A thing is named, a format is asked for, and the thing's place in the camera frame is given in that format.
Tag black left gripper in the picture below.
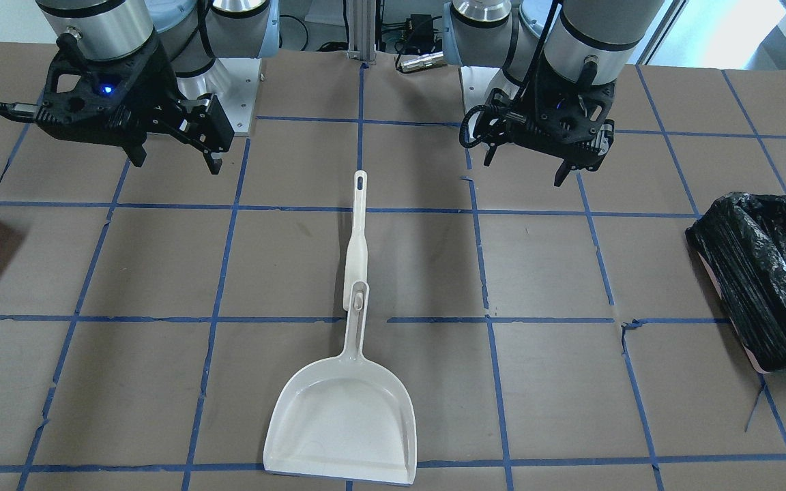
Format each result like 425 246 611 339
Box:
461 59 615 187

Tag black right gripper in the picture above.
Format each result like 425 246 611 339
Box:
0 32 234 176

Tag cream hand brush black bristles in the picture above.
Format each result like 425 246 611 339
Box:
343 170 368 311

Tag beige plastic dustpan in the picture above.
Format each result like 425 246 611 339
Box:
262 282 417 487

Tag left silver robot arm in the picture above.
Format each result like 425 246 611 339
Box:
442 1 663 185

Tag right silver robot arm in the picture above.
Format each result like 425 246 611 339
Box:
0 1 280 175

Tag bin with black trash bag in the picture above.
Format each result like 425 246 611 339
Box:
685 192 786 373

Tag silver flashlight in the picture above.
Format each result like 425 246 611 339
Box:
396 52 448 74

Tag black power adapter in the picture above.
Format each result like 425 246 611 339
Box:
395 14 436 54

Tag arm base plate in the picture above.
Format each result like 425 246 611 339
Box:
461 66 520 112
177 58 264 137

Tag aluminium frame post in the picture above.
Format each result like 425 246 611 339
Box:
343 1 381 65

